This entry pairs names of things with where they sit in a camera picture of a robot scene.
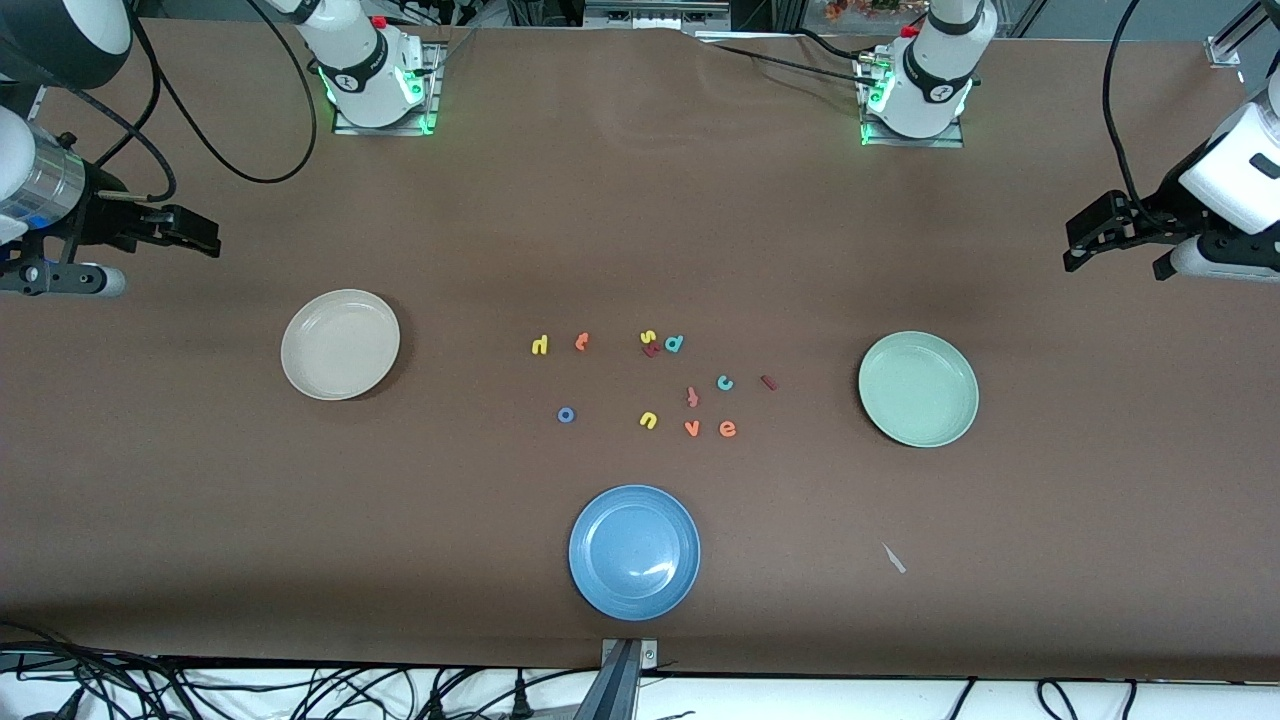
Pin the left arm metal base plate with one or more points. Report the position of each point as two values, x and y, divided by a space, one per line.
915 143

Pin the beige brown plate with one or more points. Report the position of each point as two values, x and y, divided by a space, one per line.
340 345

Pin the orange background object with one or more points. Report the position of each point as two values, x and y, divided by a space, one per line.
860 8

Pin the brown table cover sheet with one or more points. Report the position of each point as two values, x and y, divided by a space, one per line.
640 200

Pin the pale green plate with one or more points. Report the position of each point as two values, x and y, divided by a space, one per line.
918 389

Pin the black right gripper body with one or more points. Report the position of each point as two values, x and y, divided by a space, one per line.
105 218

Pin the black power plug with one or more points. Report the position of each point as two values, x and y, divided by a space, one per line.
520 700
437 708

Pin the white tape scrap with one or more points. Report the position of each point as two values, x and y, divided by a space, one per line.
893 558

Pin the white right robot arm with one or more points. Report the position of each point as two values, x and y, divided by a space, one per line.
355 70

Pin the grey metal box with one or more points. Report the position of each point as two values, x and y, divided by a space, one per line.
655 15

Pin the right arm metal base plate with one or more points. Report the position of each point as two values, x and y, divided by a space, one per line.
385 131

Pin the blue plate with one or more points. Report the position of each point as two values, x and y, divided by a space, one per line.
634 552

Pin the aluminium frame rail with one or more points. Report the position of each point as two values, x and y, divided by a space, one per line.
1225 50

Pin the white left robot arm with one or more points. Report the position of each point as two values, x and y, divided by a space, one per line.
935 70

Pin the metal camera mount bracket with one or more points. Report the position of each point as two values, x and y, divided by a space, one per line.
620 685

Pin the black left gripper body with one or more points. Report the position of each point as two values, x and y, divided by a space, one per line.
1152 218

